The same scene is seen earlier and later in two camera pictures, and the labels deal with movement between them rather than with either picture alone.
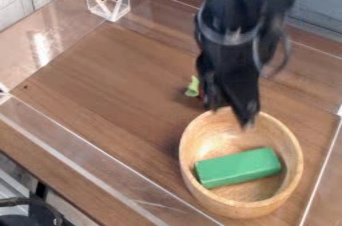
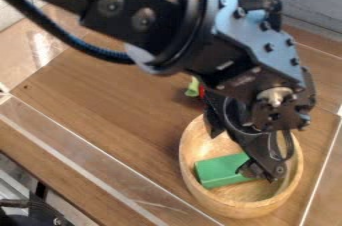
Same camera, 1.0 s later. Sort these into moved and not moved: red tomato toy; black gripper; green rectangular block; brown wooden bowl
Moved: black gripper
Not moved: brown wooden bowl; green rectangular block; red tomato toy
